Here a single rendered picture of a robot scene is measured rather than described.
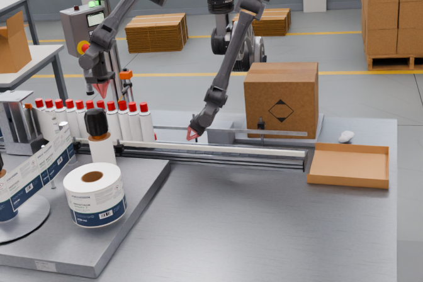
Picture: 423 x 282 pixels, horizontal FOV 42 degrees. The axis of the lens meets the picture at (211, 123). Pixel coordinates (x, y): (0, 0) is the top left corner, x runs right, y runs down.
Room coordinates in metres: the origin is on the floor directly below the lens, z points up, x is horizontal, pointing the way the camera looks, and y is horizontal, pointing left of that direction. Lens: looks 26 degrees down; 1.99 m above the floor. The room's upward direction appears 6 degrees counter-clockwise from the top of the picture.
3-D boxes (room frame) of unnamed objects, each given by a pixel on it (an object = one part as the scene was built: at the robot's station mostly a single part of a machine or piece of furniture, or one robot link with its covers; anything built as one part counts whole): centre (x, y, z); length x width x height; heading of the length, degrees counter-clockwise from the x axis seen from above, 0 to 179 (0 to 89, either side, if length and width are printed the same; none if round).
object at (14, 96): (2.25, 0.85, 1.14); 0.14 x 0.11 x 0.01; 71
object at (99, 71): (2.00, 0.40, 1.31); 0.10 x 0.07 x 0.07; 72
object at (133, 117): (2.17, 0.33, 0.98); 0.05 x 0.05 x 0.20
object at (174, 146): (2.07, 0.15, 0.91); 1.07 x 0.01 x 0.02; 71
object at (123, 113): (2.20, 0.37, 0.98); 0.05 x 0.05 x 0.20
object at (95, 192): (1.68, 0.44, 0.95); 0.20 x 0.20 x 0.14
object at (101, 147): (1.91, 0.44, 1.03); 0.09 x 0.09 x 0.30
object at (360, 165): (1.87, -0.53, 0.85); 0.30 x 0.26 x 0.04; 71
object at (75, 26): (2.32, 0.49, 1.38); 0.17 x 0.10 x 0.19; 126
